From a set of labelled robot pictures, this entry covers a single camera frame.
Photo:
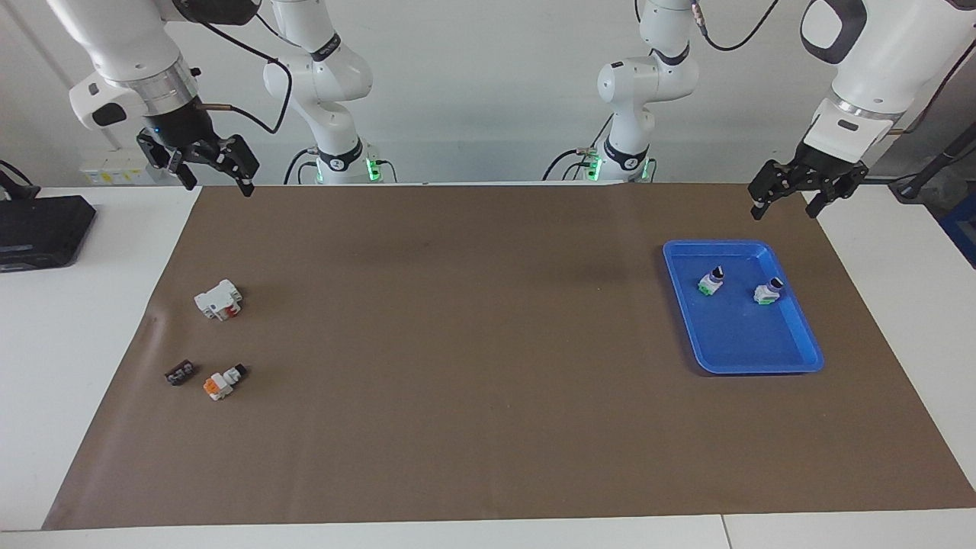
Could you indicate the blue plastic tray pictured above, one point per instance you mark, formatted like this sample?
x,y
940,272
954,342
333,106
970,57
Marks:
x,y
740,335

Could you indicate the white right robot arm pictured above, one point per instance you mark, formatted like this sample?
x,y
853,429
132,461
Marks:
x,y
130,46

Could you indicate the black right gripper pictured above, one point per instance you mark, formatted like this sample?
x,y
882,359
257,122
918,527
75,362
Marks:
x,y
179,126

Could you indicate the orange-based white knob switch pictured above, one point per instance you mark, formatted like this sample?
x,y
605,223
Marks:
x,y
221,381

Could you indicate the small dark red component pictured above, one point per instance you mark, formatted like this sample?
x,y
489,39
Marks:
x,y
180,373

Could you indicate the blue box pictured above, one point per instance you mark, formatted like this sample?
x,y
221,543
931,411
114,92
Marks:
x,y
962,236

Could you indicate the black tripod stand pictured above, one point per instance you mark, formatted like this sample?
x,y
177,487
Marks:
x,y
934,164

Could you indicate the white wall socket box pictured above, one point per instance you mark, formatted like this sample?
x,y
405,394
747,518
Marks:
x,y
114,169

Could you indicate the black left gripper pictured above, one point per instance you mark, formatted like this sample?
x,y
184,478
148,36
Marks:
x,y
827,164

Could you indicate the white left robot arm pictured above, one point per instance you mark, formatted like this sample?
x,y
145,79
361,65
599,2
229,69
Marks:
x,y
640,84

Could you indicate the black electronics box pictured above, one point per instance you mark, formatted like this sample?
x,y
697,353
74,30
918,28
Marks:
x,y
42,229

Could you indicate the brown table mat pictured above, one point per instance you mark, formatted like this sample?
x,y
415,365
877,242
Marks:
x,y
496,381

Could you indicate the white circuit breaker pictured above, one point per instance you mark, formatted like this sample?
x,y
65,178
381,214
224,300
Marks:
x,y
217,299

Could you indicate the green-based white knob switch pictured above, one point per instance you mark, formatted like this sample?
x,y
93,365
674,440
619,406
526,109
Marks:
x,y
766,293
709,284

